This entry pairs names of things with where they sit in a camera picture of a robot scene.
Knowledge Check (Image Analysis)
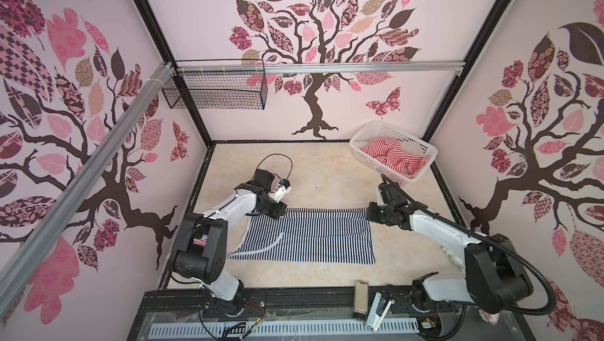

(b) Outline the blue white striped tank top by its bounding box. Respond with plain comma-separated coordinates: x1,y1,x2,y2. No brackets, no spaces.
227,208,376,265

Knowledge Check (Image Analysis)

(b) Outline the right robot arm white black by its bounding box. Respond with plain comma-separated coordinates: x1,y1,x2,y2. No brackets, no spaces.
366,181,533,314

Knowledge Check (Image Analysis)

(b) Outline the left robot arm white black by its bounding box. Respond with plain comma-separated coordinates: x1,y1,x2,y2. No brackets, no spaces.
168,169,291,316

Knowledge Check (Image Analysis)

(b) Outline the red white striped tank top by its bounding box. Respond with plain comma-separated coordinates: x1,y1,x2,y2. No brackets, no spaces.
361,137,431,178

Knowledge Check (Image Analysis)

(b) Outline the white plastic laundry basket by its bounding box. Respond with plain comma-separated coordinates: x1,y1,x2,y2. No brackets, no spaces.
349,120,438,186

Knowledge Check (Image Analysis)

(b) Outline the small beige rectangular block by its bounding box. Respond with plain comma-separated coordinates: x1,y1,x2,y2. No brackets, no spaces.
352,281,369,321

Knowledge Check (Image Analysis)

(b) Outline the white black handheld device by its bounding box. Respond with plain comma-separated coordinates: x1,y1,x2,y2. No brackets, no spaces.
366,292,395,333

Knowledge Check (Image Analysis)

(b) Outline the small pink white object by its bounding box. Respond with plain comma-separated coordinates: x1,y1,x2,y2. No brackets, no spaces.
478,309,500,325

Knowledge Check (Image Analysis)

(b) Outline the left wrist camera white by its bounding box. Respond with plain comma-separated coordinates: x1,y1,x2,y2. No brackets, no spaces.
271,179,291,203

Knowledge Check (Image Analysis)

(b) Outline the black wire mesh basket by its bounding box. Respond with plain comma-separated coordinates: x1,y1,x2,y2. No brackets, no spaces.
162,58,268,110

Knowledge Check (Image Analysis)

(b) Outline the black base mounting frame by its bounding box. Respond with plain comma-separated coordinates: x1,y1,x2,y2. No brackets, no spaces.
127,285,535,340

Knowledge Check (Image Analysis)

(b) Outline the white slotted cable duct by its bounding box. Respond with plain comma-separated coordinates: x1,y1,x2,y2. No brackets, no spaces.
144,318,419,340

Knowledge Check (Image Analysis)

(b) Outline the aluminium rail back horizontal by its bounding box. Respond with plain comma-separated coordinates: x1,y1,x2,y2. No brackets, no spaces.
178,60,466,75

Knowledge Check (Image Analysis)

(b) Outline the black corrugated cable conduit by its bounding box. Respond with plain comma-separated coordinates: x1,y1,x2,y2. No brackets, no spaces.
381,174,558,317

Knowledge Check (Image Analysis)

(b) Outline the aluminium rail left diagonal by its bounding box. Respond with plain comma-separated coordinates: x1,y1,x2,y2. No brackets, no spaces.
1,62,174,315

